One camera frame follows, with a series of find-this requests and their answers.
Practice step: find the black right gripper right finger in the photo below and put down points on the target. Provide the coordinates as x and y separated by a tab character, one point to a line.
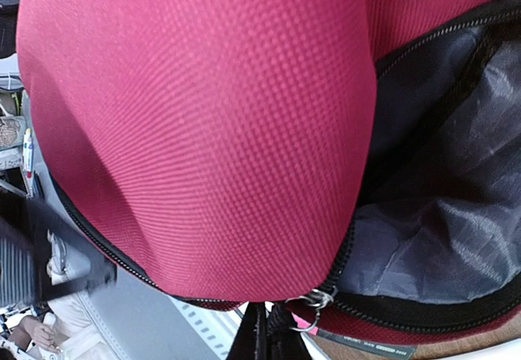
284	342

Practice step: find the red student backpack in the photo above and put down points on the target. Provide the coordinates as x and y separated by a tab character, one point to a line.
357	161

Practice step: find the black pink highlighter pen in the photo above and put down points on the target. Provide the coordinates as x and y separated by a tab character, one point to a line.
303	325

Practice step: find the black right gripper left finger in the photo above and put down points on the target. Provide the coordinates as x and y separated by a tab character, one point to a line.
250	342

